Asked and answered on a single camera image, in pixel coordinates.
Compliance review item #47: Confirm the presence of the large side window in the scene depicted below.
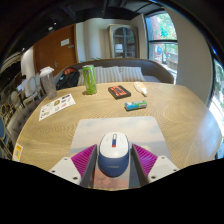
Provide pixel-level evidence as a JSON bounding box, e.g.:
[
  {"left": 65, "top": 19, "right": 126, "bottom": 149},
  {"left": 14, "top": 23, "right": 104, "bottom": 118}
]
[{"left": 208, "top": 49, "right": 224, "bottom": 159}]

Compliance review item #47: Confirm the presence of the clear shaker bottle white lid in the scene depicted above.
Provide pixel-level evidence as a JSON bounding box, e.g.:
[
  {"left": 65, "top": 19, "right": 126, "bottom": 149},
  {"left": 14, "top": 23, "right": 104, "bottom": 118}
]
[{"left": 39, "top": 66, "right": 58, "bottom": 101}]

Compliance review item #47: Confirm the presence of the black and red backpack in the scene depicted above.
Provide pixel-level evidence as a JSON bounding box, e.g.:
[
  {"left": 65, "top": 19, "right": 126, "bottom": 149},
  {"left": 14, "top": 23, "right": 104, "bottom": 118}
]
[{"left": 55, "top": 67, "right": 81, "bottom": 91}]

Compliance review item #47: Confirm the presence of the green drink can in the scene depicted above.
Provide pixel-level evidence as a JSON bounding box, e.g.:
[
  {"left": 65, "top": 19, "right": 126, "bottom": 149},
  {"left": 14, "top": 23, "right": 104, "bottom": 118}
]
[{"left": 81, "top": 64, "right": 98, "bottom": 95}]

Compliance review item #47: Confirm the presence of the brown wooden door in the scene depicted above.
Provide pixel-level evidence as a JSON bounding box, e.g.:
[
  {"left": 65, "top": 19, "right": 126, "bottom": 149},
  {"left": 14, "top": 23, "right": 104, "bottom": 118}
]
[{"left": 32, "top": 23, "right": 79, "bottom": 76}]

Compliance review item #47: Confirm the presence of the black framed window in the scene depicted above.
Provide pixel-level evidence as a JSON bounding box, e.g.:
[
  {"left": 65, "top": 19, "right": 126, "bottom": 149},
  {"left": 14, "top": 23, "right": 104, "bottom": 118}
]
[{"left": 144, "top": 11, "right": 179, "bottom": 83}]

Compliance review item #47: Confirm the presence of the striped cushion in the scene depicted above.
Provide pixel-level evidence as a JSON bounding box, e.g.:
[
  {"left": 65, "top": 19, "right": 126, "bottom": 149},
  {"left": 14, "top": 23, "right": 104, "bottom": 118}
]
[
  {"left": 94, "top": 65, "right": 123, "bottom": 84},
  {"left": 77, "top": 68, "right": 86, "bottom": 86},
  {"left": 118, "top": 66, "right": 147, "bottom": 83}
]

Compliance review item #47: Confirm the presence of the yellow code sticker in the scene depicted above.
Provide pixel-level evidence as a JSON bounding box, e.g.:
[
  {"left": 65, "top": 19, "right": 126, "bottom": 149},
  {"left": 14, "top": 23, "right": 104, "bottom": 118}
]
[{"left": 12, "top": 143, "right": 24, "bottom": 163}]

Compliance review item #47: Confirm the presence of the white door sign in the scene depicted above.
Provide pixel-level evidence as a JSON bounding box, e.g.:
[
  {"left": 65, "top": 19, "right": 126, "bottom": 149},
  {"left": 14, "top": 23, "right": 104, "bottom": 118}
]
[{"left": 60, "top": 37, "right": 71, "bottom": 47}]

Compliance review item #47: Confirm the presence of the pale sky print mouse pad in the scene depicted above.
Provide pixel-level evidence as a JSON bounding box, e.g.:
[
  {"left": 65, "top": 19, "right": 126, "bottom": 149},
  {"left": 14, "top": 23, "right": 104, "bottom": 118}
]
[{"left": 68, "top": 115, "right": 173, "bottom": 191}]

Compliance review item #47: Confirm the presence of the small teal packet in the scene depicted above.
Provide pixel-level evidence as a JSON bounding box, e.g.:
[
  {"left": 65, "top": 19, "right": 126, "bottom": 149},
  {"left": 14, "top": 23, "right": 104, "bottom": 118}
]
[{"left": 124, "top": 100, "right": 148, "bottom": 112}]

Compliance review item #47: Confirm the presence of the black and red flat box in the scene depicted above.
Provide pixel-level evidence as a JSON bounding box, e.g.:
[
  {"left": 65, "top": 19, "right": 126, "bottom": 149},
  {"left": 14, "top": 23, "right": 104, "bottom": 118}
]
[{"left": 107, "top": 84, "right": 132, "bottom": 100}]

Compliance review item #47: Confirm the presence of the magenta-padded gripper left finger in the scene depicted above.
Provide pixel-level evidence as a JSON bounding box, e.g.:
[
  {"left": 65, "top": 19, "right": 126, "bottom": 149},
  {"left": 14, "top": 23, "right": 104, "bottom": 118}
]
[{"left": 48, "top": 143, "right": 98, "bottom": 188}]

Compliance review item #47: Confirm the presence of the blue and white computer mouse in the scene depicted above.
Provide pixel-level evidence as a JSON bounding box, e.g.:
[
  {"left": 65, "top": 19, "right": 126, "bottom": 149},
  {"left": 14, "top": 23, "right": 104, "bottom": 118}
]
[{"left": 97, "top": 131, "right": 130, "bottom": 178}]

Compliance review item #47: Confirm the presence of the glass door wooden cabinet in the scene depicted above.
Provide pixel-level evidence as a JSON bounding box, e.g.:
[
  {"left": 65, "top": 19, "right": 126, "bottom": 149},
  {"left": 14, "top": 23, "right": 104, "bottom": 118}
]
[{"left": 107, "top": 23, "right": 140, "bottom": 60}]

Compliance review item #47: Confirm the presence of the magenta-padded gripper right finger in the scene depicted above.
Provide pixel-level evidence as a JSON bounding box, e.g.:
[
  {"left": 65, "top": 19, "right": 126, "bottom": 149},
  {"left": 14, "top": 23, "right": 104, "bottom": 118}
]
[{"left": 130, "top": 143, "right": 180, "bottom": 187}]

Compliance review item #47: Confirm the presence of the white sticker sheet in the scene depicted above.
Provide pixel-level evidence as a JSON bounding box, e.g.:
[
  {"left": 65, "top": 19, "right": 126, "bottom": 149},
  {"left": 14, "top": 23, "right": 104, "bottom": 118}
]
[{"left": 38, "top": 93, "right": 77, "bottom": 122}]

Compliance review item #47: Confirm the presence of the grey curved sofa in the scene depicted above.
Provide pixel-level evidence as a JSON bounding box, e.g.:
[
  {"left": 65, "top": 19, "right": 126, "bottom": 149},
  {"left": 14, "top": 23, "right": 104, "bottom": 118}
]
[{"left": 53, "top": 58, "right": 175, "bottom": 91}]

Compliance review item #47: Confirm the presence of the group of blue chairs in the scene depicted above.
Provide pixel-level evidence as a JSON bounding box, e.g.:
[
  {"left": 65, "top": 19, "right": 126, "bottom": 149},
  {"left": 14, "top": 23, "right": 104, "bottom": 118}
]
[{"left": 0, "top": 103, "right": 14, "bottom": 159}]

